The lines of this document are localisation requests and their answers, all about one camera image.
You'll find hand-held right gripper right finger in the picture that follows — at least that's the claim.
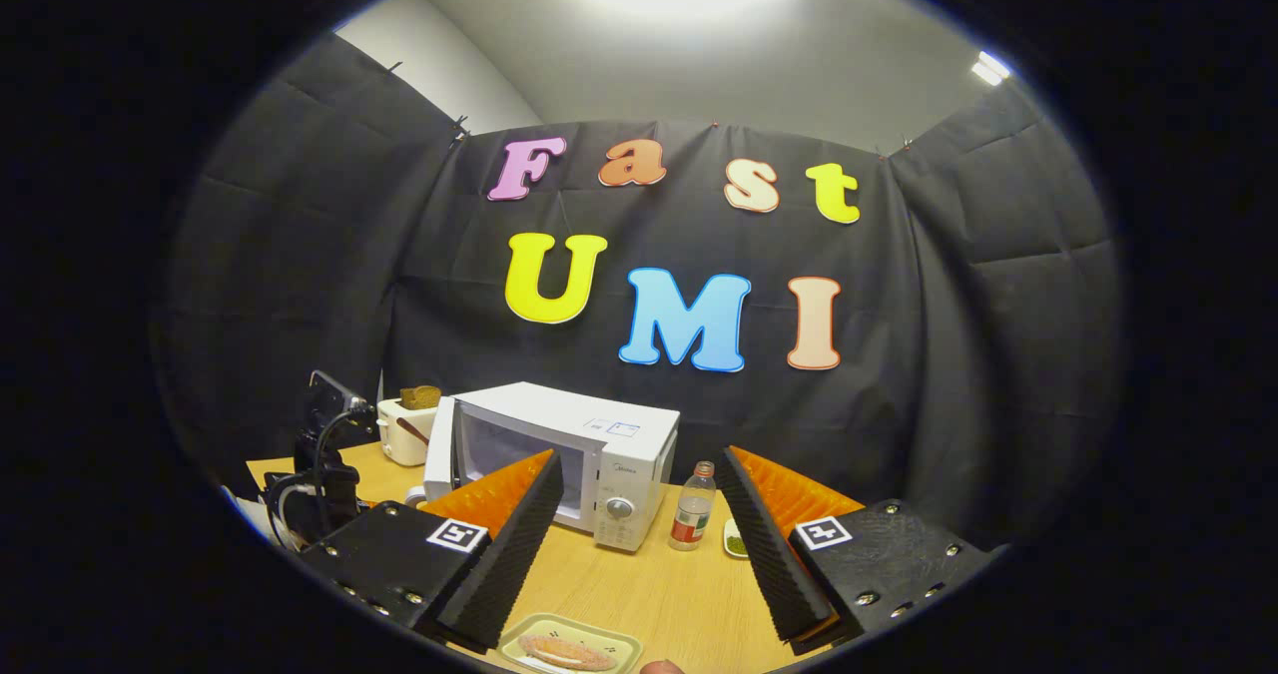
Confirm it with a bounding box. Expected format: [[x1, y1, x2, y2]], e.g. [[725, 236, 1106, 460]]
[[719, 445, 987, 655]]

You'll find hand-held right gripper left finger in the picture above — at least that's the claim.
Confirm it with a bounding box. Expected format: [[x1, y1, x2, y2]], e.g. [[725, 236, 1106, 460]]
[[298, 448, 567, 653]]

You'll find white microwave oven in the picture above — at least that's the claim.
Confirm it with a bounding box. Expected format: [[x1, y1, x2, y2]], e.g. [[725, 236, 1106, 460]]
[[422, 381, 682, 555]]

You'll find pale green food tray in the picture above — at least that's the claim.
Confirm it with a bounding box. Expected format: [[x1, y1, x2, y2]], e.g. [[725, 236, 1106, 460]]
[[496, 612, 644, 674]]

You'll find white toaster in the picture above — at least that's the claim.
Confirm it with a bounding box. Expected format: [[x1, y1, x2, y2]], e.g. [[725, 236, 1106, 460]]
[[376, 397, 440, 468]]

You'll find clear plastic bottle red label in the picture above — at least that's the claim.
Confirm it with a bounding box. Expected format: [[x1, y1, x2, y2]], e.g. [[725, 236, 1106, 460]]
[[669, 461, 717, 552]]

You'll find black cable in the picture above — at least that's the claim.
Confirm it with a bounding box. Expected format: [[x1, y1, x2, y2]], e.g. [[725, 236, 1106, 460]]
[[312, 406, 376, 537]]

